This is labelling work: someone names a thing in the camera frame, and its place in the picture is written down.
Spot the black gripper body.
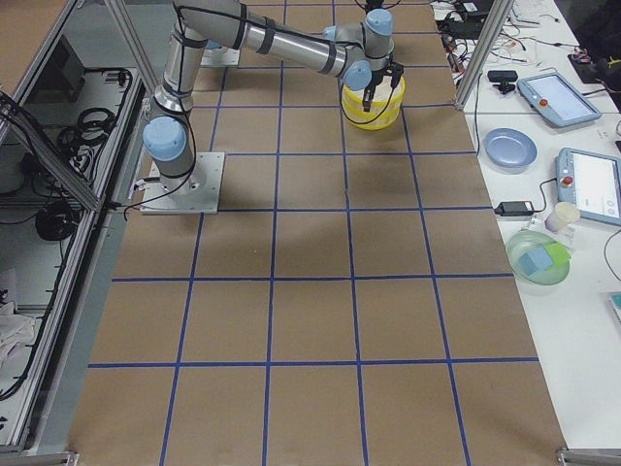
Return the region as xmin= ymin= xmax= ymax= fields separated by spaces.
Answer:
xmin=368 ymin=52 xmax=404 ymax=88

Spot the yellow rimmed steamer basket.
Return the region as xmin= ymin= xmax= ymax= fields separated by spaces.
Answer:
xmin=343 ymin=104 xmax=401 ymax=131
xmin=342 ymin=76 xmax=407 ymax=117

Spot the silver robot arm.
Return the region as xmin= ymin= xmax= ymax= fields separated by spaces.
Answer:
xmin=143 ymin=1 xmax=403 ymax=196

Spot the black webcam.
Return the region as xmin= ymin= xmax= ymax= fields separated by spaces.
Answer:
xmin=487 ymin=70 xmax=518 ymax=95

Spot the blue plate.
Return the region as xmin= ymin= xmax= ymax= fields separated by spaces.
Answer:
xmin=483 ymin=127 xmax=538 ymax=174

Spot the far teach pendant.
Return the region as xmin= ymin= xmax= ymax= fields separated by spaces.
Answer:
xmin=516 ymin=72 xmax=602 ymax=127

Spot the teach pendant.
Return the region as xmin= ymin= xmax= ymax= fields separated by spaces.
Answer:
xmin=555 ymin=148 xmax=620 ymax=225
xmin=516 ymin=72 xmax=602 ymax=127

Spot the black power adapter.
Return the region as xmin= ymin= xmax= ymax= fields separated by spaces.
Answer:
xmin=494 ymin=201 xmax=536 ymax=217

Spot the paper cup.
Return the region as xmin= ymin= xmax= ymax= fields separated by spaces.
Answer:
xmin=544 ymin=202 xmax=580 ymax=233

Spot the near teach pendant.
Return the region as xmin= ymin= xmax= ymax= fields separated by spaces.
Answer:
xmin=555 ymin=148 xmax=620 ymax=225

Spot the translucent green bowl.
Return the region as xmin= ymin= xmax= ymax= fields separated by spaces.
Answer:
xmin=506 ymin=230 xmax=572 ymax=285

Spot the blue foam cube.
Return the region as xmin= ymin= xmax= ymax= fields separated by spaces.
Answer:
xmin=517 ymin=247 xmax=551 ymax=276

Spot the green foam block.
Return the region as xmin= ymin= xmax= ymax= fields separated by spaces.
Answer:
xmin=543 ymin=242 xmax=572 ymax=268

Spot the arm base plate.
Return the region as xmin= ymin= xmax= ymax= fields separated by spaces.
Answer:
xmin=140 ymin=151 xmax=225 ymax=215

